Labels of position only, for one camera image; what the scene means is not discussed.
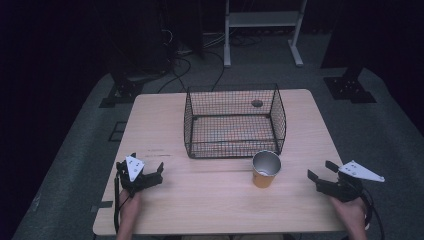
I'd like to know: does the black tape square outline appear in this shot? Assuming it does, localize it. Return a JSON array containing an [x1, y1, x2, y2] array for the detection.
[[107, 121, 128, 143]]

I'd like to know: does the grey tape strip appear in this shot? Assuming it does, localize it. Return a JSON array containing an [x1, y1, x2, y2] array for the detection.
[[90, 200, 115, 214]]

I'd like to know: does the black stand base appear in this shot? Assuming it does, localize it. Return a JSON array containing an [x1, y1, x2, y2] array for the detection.
[[322, 66, 378, 105], [98, 78, 145, 109]]

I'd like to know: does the white metal stand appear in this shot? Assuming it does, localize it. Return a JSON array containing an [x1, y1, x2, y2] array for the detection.
[[223, 0, 308, 69]]

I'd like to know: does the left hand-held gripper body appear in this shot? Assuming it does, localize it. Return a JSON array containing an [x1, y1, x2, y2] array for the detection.
[[115, 155, 164, 198]]

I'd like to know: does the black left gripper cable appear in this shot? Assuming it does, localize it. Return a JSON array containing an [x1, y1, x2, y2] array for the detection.
[[113, 171, 122, 234]]

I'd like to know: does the orange paper cup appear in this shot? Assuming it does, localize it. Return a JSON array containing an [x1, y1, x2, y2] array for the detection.
[[251, 150, 282, 189]]

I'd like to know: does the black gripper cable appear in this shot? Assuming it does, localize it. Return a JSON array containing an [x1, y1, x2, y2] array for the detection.
[[359, 188, 386, 240], [113, 171, 122, 234]]

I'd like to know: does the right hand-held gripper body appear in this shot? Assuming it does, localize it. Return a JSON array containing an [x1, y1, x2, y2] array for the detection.
[[315, 160, 386, 204]]

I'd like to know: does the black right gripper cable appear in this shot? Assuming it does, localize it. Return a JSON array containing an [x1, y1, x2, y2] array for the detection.
[[359, 188, 386, 240]]

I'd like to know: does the person's right hand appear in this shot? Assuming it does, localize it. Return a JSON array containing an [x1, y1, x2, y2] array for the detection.
[[329, 195, 368, 229]]

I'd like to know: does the black floor cable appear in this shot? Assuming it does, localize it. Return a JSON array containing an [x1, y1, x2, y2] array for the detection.
[[156, 55, 193, 95], [203, 49, 226, 92]]

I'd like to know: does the black wire basket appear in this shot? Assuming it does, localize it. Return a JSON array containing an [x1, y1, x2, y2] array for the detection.
[[183, 82, 288, 160]]

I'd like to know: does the person's left hand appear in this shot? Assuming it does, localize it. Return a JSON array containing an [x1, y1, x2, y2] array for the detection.
[[118, 189, 143, 224]]

